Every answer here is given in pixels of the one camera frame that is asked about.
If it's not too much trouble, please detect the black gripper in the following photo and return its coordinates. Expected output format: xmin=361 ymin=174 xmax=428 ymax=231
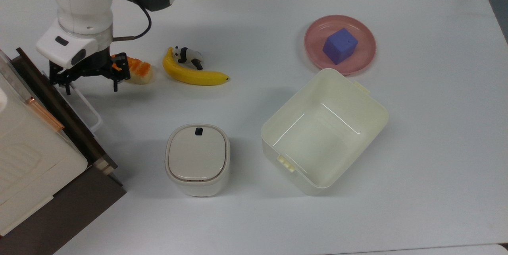
xmin=49 ymin=48 xmax=131 ymax=96

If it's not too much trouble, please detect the brown drawer with white handle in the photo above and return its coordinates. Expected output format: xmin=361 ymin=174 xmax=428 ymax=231
xmin=10 ymin=47 xmax=119 ymax=176

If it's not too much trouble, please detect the cream open plastic bin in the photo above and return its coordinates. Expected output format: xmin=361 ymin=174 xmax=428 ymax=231
xmin=261 ymin=68 xmax=389 ymax=197

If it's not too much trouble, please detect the orange glazed toy pastry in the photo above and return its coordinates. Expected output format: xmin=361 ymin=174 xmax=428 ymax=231
xmin=111 ymin=54 xmax=154 ymax=85

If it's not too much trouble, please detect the small panda figurine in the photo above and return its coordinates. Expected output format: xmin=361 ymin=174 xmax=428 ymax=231
xmin=173 ymin=46 xmax=204 ymax=71

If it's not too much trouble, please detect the yellow toy banana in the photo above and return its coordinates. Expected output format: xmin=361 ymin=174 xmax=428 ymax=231
xmin=162 ymin=46 xmax=230 ymax=86

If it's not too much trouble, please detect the beige lidded mini trash can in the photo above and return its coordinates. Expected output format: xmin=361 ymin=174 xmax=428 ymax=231
xmin=165 ymin=124 xmax=231 ymax=197

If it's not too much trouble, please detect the dark brown wooden cabinet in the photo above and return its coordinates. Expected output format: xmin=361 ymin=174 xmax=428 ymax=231
xmin=0 ymin=163 xmax=127 ymax=255

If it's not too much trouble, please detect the purple cube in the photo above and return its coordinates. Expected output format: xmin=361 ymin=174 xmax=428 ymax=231
xmin=322 ymin=28 xmax=359 ymax=66

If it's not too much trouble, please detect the pink plate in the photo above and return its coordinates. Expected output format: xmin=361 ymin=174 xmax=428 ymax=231
xmin=304 ymin=15 xmax=377 ymax=76

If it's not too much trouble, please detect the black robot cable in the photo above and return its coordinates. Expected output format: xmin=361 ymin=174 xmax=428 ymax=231
xmin=113 ymin=0 xmax=152 ymax=41

